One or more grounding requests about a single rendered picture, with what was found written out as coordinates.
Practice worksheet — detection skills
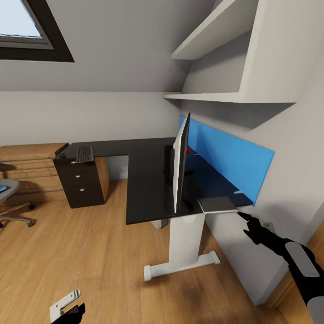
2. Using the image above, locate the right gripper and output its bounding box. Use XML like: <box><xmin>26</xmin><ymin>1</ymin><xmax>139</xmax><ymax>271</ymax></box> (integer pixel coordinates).
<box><xmin>238</xmin><ymin>212</ymin><xmax>273</xmax><ymax>247</ymax></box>

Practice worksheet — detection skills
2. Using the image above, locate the monitor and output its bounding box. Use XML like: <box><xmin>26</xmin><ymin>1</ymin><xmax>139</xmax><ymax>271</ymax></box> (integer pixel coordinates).
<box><xmin>163</xmin><ymin>112</ymin><xmax>194</xmax><ymax>214</ymax></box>

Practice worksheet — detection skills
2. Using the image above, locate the keyboard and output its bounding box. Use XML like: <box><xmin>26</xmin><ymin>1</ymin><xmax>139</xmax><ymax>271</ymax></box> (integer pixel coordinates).
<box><xmin>76</xmin><ymin>146</ymin><xmax>94</xmax><ymax>163</ymax></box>

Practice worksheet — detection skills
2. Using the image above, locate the notebook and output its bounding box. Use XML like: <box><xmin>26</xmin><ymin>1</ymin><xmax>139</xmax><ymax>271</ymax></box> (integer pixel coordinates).
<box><xmin>197</xmin><ymin>197</ymin><xmax>237</xmax><ymax>214</ymax></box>

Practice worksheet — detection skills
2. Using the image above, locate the swivel chair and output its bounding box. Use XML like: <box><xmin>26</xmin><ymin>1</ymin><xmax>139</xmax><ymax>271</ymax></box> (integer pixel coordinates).
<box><xmin>0</xmin><ymin>162</ymin><xmax>35</xmax><ymax>228</ymax></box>

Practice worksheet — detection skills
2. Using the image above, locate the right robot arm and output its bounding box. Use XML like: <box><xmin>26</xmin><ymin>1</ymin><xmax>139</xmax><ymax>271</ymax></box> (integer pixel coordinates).
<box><xmin>238</xmin><ymin>212</ymin><xmax>324</xmax><ymax>324</ymax></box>

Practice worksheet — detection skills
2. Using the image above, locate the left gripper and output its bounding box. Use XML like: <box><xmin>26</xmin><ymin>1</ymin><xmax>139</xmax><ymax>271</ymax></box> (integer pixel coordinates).
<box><xmin>51</xmin><ymin>303</ymin><xmax>86</xmax><ymax>324</ymax></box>

